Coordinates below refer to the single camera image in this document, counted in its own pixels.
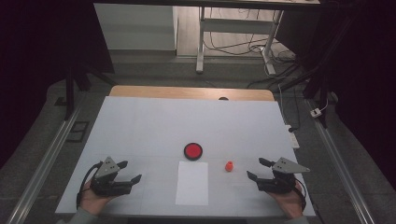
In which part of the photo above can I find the person's right hand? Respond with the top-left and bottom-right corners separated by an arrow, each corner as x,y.
266,181 -> 304,219

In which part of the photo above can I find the person's left hand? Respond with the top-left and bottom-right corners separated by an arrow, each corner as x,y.
79,180 -> 117,217

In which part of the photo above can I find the aluminium floor rail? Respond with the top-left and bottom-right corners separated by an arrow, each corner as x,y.
6,102 -> 85,224
304,99 -> 376,224

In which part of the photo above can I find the black metal stand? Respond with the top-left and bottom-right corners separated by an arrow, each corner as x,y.
64,60 -> 120,121
278,62 -> 332,129

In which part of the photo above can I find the white-legged desk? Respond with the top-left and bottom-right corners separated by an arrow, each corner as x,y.
92,0 -> 321,77

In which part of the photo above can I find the dark curtain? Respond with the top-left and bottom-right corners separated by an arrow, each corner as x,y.
276,0 -> 396,190
0,0 -> 115,171

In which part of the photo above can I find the thin black floor cable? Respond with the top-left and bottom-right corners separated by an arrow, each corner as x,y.
204,7 -> 297,63

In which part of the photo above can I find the black floor socket plate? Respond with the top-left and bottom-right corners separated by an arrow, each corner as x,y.
66,120 -> 91,144

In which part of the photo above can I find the white power strip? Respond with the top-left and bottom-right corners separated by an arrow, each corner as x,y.
284,124 -> 301,149

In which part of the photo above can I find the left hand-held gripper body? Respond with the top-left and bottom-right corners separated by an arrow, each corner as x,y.
90,156 -> 134,198

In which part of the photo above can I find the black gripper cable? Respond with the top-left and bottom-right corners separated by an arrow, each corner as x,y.
292,177 -> 308,213
76,161 -> 104,210

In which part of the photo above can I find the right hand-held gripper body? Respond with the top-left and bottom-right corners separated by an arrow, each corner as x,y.
256,157 -> 311,195

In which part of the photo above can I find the white cabinet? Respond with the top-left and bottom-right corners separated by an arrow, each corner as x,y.
93,3 -> 178,52

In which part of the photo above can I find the thick black floor cable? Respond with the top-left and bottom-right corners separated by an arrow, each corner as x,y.
247,62 -> 301,91

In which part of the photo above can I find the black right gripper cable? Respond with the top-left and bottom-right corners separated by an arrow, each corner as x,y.
292,177 -> 308,213

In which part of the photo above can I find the white table cover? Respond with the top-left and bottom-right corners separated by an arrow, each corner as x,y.
55,95 -> 317,217

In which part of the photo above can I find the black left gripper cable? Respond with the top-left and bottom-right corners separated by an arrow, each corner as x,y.
76,161 -> 104,210

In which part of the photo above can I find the round red ink pad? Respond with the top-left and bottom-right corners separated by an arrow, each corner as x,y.
183,142 -> 204,161

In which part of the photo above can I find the white paper sheet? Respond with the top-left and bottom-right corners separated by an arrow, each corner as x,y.
175,161 -> 209,206

